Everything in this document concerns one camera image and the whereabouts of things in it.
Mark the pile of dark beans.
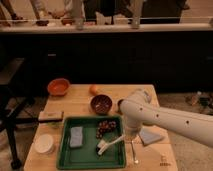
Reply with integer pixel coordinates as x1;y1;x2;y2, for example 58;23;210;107
96;120;116;139

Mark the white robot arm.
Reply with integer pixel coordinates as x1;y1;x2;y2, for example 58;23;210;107
119;89;213;148

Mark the white brush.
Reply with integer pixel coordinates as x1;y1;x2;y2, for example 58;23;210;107
97;135;124;155

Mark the orange bowl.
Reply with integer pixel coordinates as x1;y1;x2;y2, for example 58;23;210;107
47;78;70;96

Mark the dark brown bowl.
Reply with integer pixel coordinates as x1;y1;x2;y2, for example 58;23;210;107
90;94;112;115

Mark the metal spoon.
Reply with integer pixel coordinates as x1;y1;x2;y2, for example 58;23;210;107
131;141;139;164

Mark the grey folded cloth in tray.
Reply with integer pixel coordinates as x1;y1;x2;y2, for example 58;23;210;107
70;126;83;148

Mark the green plastic tray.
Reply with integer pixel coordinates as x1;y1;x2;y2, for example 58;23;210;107
56;116;126;170

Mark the grey cloth on table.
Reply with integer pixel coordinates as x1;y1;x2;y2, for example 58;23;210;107
139;129;164;146

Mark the orange fruit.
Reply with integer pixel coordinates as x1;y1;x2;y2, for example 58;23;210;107
89;84;98;95

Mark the wooden block brush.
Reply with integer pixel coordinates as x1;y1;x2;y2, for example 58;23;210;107
38;111;63;122

